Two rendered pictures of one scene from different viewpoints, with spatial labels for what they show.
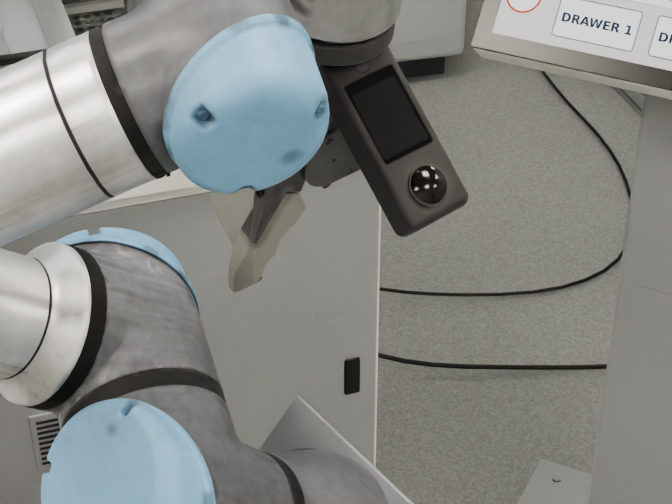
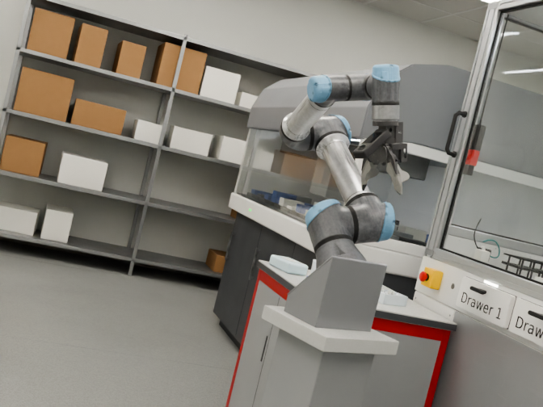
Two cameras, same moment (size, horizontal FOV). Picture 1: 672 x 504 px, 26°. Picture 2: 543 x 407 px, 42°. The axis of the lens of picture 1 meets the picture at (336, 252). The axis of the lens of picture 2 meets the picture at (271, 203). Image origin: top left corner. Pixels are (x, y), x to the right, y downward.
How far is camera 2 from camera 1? 2.12 m
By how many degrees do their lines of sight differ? 88
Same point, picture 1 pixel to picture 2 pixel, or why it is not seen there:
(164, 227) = (528, 359)
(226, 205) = (373, 173)
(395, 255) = not seen: outside the picture
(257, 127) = (310, 85)
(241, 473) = (331, 218)
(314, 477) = (347, 243)
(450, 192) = (362, 149)
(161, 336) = (360, 207)
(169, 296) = (374, 208)
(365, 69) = (379, 132)
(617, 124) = not seen: outside the picture
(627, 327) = not seen: outside the picture
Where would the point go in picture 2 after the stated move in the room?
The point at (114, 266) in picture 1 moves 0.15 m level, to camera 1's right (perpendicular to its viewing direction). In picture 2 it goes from (374, 199) to (382, 201)
